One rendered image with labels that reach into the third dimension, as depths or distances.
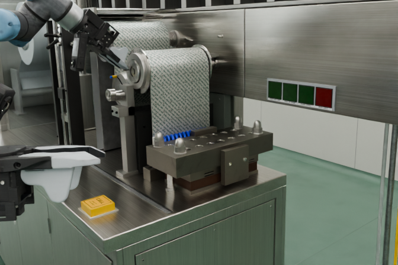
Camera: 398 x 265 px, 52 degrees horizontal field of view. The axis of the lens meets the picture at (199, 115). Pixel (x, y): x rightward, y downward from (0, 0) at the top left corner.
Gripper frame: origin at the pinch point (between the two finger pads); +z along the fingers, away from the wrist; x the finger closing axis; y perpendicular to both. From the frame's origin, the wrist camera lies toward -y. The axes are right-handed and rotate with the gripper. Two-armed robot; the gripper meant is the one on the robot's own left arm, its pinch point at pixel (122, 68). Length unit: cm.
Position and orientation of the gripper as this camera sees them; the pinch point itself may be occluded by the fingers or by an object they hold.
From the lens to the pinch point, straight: 132.6
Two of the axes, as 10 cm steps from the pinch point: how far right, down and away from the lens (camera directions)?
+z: 6.1, 5.1, 6.0
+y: 5.0, -8.4, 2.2
